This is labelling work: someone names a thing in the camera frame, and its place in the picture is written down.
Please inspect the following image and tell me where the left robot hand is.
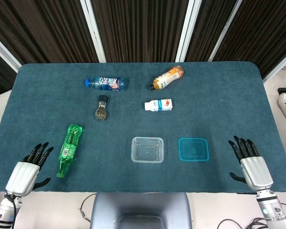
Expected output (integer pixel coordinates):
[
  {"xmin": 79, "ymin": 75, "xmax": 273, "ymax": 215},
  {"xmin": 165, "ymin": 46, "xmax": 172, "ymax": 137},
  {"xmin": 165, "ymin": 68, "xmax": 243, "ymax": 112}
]
[{"xmin": 5, "ymin": 142, "xmax": 54, "ymax": 198}]

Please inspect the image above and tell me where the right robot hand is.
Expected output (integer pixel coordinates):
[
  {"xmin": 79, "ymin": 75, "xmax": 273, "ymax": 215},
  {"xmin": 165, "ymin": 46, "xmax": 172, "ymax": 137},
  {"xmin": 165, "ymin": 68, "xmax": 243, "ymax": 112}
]
[{"xmin": 228, "ymin": 135, "xmax": 274, "ymax": 191}]

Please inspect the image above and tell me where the blue translucent lid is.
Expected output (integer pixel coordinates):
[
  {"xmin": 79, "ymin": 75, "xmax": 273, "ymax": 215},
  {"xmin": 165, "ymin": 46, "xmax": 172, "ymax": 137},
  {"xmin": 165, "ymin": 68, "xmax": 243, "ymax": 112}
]
[{"xmin": 178, "ymin": 137, "xmax": 210, "ymax": 163}]

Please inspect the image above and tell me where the clear plastic container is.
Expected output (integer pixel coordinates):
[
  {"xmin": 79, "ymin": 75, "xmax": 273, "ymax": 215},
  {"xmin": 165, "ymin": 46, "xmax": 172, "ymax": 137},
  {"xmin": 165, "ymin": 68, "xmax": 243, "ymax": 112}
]
[{"xmin": 131, "ymin": 136, "xmax": 165, "ymax": 164}]

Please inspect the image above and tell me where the green plastic bottle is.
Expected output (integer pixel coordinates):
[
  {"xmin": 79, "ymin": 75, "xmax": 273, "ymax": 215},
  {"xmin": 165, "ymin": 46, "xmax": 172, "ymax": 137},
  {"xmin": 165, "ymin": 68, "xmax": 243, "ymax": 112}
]
[{"xmin": 56, "ymin": 124, "xmax": 84, "ymax": 178}]

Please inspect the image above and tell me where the teal table cloth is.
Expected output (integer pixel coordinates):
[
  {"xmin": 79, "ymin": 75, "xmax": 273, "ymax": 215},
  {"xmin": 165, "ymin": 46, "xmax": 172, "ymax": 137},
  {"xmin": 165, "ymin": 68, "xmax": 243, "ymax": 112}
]
[{"xmin": 0, "ymin": 61, "xmax": 286, "ymax": 193}]

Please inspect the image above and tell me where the glass pepper grinder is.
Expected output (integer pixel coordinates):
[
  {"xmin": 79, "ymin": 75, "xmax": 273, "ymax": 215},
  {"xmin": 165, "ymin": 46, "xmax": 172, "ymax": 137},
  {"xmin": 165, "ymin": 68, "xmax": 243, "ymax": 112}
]
[{"xmin": 93, "ymin": 94, "xmax": 109, "ymax": 121}]

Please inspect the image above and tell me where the dark slatted partition panel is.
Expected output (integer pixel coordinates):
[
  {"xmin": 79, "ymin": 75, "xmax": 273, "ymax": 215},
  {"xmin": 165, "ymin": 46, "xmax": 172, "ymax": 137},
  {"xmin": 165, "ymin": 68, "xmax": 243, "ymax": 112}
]
[
  {"xmin": 214, "ymin": 0, "xmax": 286, "ymax": 78},
  {"xmin": 90, "ymin": 0, "xmax": 190, "ymax": 63},
  {"xmin": 0, "ymin": 47, "xmax": 19, "ymax": 98},
  {"xmin": 185, "ymin": 0, "xmax": 239, "ymax": 62},
  {"xmin": 0, "ymin": 0, "xmax": 100, "ymax": 65}
]

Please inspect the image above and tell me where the white milk bottle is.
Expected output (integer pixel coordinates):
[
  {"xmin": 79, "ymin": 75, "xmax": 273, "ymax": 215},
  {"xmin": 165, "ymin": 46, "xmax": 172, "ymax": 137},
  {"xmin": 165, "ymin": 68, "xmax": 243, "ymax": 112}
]
[{"xmin": 144, "ymin": 98, "xmax": 174, "ymax": 112}]

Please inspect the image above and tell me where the grey robot torso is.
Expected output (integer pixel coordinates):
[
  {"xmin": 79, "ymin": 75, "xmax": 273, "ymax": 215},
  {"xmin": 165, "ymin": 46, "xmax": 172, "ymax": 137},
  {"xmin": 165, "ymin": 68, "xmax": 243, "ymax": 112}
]
[{"xmin": 90, "ymin": 192, "xmax": 193, "ymax": 229}]

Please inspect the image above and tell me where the blue label water bottle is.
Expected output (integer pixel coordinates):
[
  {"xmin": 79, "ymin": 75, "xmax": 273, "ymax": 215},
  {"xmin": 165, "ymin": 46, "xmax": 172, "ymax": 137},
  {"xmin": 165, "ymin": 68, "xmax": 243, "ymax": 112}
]
[{"xmin": 84, "ymin": 76, "xmax": 126, "ymax": 92}]

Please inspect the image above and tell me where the orange tea bottle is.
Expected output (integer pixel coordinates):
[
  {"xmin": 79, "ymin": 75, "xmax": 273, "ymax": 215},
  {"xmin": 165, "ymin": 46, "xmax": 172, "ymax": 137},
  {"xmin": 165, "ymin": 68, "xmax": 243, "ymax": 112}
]
[{"xmin": 149, "ymin": 65, "xmax": 184, "ymax": 91}]

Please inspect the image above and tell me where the black cable bundle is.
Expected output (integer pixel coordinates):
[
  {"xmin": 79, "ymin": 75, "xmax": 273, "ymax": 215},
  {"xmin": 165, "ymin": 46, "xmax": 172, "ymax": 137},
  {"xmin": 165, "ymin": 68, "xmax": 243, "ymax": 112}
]
[{"xmin": 215, "ymin": 216, "xmax": 267, "ymax": 229}]

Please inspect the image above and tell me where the thin black cable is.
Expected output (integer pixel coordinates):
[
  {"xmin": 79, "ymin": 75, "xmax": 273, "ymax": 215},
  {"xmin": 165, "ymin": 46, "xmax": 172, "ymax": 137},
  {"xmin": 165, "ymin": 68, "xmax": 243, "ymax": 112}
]
[{"xmin": 79, "ymin": 193, "xmax": 97, "ymax": 222}]

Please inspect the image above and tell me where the white partition post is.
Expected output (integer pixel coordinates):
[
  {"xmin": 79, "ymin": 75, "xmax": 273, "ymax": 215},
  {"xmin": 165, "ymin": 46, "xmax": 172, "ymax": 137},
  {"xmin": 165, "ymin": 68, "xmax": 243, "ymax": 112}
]
[
  {"xmin": 175, "ymin": 0, "xmax": 196, "ymax": 62},
  {"xmin": 0, "ymin": 31, "xmax": 22, "ymax": 73},
  {"xmin": 262, "ymin": 46, "xmax": 286, "ymax": 83},
  {"xmin": 80, "ymin": 0, "xmax": 107, "ymax": 63},
  {"xmin": 208, "ymin": 0, "xmax": 244, "ymax": 62}
]

